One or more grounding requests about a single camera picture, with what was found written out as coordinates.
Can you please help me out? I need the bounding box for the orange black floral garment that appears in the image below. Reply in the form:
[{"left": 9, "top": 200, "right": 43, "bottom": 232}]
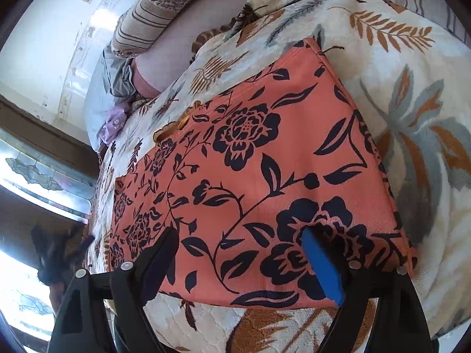
[{"left": 107, "top": 38, "right": 417, "bottom": 308}]

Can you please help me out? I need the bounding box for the stained glass window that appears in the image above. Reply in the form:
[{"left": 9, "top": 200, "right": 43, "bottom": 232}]
[{"left": 1, "top": 130, "right": 96, "bottom": 224}]

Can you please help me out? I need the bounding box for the lilac floral cloth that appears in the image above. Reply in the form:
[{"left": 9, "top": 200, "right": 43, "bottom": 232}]
[{"left": 98, "top": 102, "right": 130, "bottom": 145}]

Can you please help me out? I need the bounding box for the pale blue bedsheet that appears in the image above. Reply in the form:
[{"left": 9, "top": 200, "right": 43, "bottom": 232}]
[{"left": 84, "top": 45, "right": 120, "bottom": 151}]

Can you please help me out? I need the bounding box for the grey crumpled cloth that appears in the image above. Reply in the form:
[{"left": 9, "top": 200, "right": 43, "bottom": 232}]
[{"left": 103, "top": 44, "right": 136, "bottom": 99}]

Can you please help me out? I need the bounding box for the cream leaf-pattern fleece blanket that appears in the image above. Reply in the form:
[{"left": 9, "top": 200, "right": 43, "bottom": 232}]
[{"left": 87, "top": 0, "right": 470, "bottom": 352}]

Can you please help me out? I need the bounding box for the long striped floral bolster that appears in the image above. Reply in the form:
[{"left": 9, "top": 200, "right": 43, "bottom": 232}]
[{"left": 110, "top": 0, "right": 192, "bottom": 57}]

